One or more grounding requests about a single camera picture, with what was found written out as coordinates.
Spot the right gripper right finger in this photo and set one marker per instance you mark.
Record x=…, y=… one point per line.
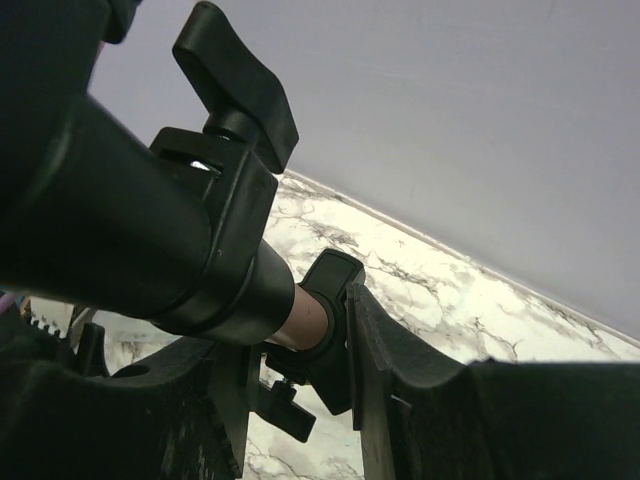
x=423, y=415

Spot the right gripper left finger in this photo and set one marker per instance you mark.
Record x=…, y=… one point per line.
x=181, y=413

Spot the pink music stand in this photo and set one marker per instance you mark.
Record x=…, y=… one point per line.
x=170, y=233

